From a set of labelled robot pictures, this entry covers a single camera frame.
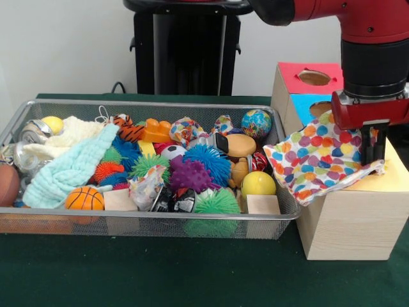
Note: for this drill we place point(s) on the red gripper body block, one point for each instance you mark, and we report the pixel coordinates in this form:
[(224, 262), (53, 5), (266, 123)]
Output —
[(367, 112)]

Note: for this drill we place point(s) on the orange toy basketball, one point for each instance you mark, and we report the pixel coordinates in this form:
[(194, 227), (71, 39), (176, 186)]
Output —
[(84, 198)]

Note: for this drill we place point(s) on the wooden box with three holes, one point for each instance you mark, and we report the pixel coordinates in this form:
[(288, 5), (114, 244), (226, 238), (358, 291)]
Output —
[(351, 227)]

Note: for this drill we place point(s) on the shallow mesh toy bin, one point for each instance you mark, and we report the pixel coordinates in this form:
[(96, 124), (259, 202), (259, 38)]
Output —
[(143, 225)]

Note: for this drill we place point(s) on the globe print ball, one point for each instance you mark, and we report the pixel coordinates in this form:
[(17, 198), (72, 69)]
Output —
[(256, 123)]

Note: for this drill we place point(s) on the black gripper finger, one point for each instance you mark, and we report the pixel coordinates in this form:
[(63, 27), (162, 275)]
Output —
[(367, 147), (381, 144)]

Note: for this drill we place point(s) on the cream knitted cloth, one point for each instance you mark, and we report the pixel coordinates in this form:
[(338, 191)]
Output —
[(73, 134)]

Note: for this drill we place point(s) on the purple spiky ball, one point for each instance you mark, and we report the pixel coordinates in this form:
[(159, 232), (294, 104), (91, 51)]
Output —
[(190, 174)]

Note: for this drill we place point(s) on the smooth yellow ball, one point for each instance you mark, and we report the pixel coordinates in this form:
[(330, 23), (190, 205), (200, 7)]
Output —
[(258, 185)]

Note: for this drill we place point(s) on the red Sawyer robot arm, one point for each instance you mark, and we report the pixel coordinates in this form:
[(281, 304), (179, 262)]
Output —
[(370, 48)]

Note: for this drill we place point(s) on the brown toy football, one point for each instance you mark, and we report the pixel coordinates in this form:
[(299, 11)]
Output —
[(8, 185)]

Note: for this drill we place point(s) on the dark green tablecloth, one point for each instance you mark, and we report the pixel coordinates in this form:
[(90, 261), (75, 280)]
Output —
[(159, 272)]

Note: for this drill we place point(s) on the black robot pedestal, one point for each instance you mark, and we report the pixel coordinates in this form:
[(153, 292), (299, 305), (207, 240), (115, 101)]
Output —
[(188, 48)]

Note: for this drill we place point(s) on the polka dot cloth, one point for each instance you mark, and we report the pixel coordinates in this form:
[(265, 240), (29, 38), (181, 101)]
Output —
[(319, 160)]

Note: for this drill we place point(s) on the light blue cloth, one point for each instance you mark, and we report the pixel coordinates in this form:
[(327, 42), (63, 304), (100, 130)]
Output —
[(70, 169)]

